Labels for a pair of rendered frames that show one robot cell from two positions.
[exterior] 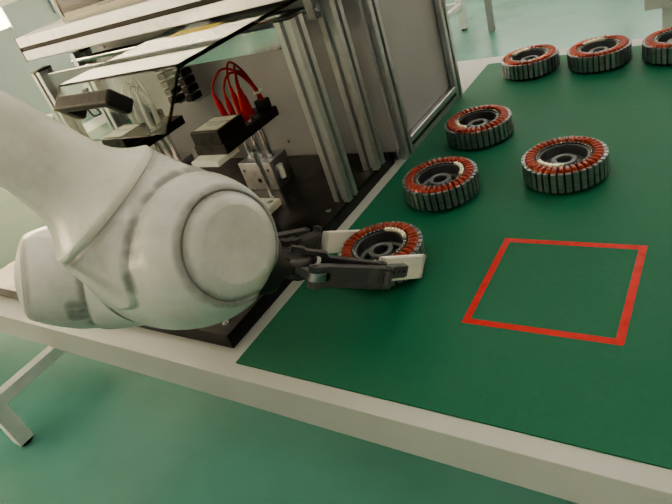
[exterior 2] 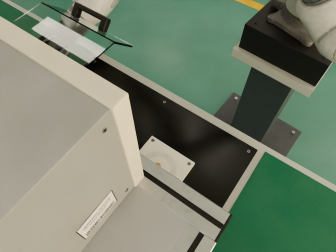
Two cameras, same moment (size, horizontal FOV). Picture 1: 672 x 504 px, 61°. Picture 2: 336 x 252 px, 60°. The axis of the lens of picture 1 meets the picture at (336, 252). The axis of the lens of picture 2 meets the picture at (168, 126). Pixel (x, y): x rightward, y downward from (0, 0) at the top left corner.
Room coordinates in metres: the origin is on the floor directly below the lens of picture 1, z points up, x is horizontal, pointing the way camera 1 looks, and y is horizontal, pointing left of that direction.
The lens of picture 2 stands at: (1.34, 0.34, 1.53)
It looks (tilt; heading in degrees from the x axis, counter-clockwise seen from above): 59 degrees down; 174
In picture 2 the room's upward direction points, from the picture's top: straight up
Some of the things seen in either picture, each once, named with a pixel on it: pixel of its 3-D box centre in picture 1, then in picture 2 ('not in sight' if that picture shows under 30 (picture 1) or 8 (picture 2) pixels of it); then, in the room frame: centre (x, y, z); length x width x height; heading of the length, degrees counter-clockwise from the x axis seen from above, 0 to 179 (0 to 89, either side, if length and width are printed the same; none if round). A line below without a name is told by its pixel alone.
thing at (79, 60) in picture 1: (175, 38); not in sight; (1.08, 0.14, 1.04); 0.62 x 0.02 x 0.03; 49
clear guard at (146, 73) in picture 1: (181, 66); (46, 56); (0.83, 0.11, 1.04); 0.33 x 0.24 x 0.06; 139
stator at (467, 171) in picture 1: (440, 182); not in sight; (0.75, -0.18, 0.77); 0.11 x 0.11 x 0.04
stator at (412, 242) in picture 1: (382, 253); not in sight; (0.63, -0.06, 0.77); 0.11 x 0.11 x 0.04
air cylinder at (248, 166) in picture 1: (266, 169); not in sight; (0.97, 0.07, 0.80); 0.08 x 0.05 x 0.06; 49
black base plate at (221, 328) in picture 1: (182, 224); (121, 153); (0.96, 0.24, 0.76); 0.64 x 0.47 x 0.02; 49
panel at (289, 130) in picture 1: (229, 86); not in sight; (1.14, 0.09, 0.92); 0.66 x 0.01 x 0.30; 49
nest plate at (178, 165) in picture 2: not in sight; (157, 169); (1.03, 0.34, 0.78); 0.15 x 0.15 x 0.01; 49
